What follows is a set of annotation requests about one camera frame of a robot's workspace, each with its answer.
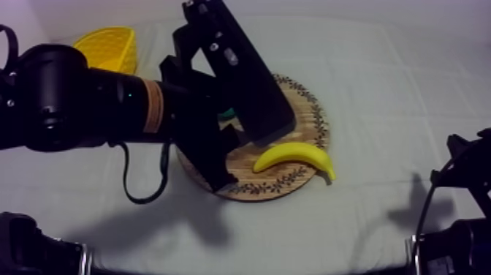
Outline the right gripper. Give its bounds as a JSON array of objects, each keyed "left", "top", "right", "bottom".
[{"left": 429, "top": 127, "right": 491, "bottom": 219}]

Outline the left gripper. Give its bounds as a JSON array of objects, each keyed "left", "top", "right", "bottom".
[{"left": 159, "top": 0, "right": 297, "bottom": 194}]

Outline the yellow toy banana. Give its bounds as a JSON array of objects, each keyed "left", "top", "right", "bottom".
[{"left": 252, "top": 141, "right": 338, "bottom": 181}]

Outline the round wooden board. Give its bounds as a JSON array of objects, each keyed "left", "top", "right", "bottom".
[{"left": 175, "top": 72, "right": 331, "bottom": 203}]

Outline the yellow plastic basket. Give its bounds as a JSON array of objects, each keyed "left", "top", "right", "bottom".
[{"left": 72, "top": 26, "right": 138, "bottom": 76}]

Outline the black cable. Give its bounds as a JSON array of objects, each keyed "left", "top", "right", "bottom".
[
  {"left": 0, "top": 24, "right": 20, "bottom": 76},
  {"left": 114, "top": 141, "right": 172, "bottom": 206},
  {"left": 415, "top": 157, "right": 460, "bottom": 241}
]

